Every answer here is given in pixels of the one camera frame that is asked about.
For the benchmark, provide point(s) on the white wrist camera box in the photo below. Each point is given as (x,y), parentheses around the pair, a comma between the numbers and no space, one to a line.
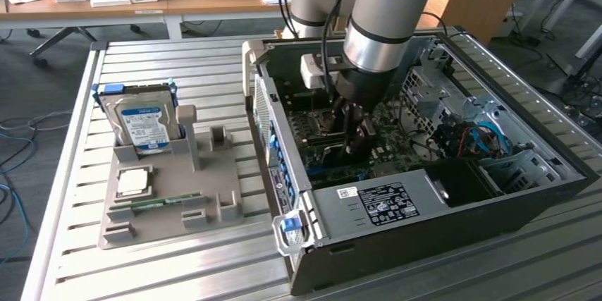
(312,72)

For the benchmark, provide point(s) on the grey power supply unit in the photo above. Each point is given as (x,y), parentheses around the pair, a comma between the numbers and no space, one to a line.
(338,216)

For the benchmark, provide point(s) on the green motherboard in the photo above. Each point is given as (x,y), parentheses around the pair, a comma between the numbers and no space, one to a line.
(404,153)

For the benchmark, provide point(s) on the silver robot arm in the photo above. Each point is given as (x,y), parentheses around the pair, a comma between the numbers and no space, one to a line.
(390,15)

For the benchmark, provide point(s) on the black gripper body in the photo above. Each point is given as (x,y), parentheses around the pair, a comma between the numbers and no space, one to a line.
(364,87)

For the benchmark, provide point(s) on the black open PC case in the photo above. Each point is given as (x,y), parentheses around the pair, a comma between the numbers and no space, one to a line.
(423,244)

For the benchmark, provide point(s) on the black connector block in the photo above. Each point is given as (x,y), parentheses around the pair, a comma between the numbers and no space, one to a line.
(446,139)

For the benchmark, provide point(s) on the metal CPU socket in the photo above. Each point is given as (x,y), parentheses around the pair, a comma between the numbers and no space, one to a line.
(322,121)

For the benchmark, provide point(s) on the silver CPU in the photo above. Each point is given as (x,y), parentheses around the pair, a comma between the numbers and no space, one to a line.
(131,182)

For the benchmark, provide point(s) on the grey parts rack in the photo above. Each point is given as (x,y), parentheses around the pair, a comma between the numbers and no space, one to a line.
(179,181)

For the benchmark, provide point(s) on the perforated silver drive cage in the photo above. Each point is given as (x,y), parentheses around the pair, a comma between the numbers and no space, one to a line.
(423,100)

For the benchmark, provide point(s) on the silver disk bay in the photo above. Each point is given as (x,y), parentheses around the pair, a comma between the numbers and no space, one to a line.
(516,170)

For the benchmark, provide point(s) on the hard disk with blue caddy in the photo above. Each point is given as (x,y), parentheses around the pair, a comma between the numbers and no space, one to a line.
(140,128)

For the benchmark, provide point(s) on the silver chipset heatsink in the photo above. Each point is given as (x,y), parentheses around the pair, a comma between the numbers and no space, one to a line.
(386,171)

